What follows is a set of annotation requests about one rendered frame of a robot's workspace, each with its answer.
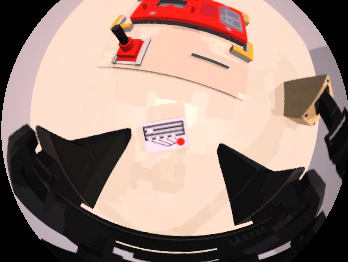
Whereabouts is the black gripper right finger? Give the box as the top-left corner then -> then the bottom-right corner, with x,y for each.
217,143 -> 305,227

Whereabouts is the red toy car body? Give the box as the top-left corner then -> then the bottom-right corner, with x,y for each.
130,0 -> 247,46

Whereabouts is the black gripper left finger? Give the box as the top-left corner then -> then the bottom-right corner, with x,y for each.
36,124 -> 131,209

